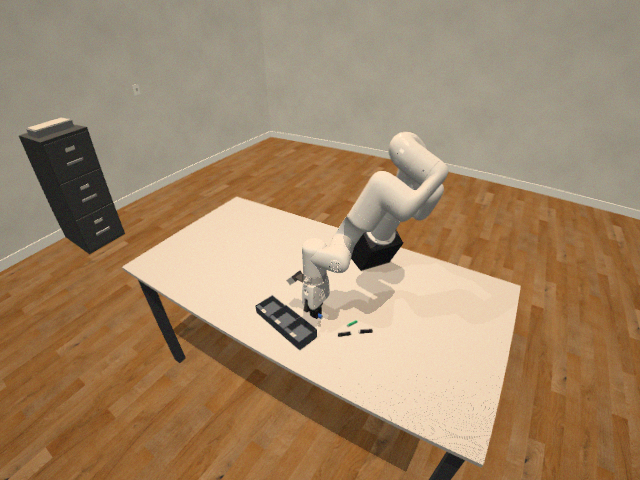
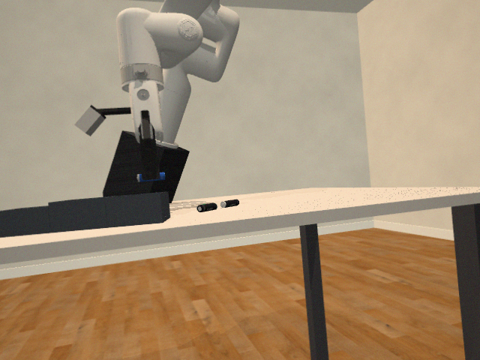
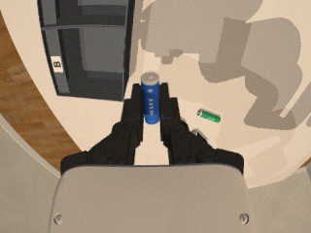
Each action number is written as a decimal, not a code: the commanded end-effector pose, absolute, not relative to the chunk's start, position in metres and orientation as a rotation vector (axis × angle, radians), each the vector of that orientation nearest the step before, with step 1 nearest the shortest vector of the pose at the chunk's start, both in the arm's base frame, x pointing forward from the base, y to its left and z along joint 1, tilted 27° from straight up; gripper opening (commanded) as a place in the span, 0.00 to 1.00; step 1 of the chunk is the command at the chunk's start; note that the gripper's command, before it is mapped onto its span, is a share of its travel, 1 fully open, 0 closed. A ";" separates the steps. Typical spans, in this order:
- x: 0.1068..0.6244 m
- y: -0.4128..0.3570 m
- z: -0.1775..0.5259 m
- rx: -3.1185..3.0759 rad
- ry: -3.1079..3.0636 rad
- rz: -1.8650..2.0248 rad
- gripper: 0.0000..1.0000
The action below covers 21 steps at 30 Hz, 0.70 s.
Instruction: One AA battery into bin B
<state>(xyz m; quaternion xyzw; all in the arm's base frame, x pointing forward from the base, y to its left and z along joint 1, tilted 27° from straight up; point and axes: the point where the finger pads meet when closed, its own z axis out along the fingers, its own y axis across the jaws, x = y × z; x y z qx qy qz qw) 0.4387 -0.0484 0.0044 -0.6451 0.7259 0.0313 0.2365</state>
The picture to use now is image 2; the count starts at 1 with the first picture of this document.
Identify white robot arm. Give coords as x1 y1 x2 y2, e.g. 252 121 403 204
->
75 0 240 149

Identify black aa battery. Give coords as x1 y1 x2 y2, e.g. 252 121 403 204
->
220 199 239 208
197 202 218 212

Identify blue aa battery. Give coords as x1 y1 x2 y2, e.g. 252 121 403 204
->
137 172 165 182

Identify dark grey rack of three bins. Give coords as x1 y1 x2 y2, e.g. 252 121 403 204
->
0 191 170 238

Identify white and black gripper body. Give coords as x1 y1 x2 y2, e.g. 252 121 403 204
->
121 79 164 143

